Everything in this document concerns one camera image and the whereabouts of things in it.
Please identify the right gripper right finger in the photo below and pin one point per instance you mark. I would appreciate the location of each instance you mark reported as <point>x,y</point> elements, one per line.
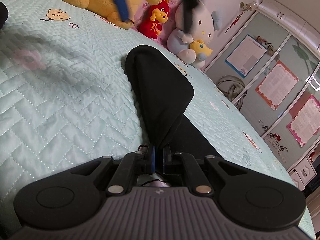
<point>171,162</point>

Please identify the wardrobe with glass doors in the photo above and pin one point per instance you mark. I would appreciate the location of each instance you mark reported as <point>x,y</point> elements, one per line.
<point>270,72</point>

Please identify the white blue plush toy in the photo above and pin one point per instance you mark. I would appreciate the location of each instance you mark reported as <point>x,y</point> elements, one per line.
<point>192,47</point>

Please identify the red plush toy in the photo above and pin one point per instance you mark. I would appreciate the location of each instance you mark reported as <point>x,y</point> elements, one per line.
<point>155,17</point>

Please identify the light green quilted bedspread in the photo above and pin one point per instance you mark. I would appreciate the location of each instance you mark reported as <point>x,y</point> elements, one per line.
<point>65,98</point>

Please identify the black trousers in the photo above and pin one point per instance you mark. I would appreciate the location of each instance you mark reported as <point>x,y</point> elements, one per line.
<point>163,94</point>

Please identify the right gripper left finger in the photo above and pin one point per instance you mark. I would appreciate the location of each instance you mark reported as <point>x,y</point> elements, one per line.
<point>146,158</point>

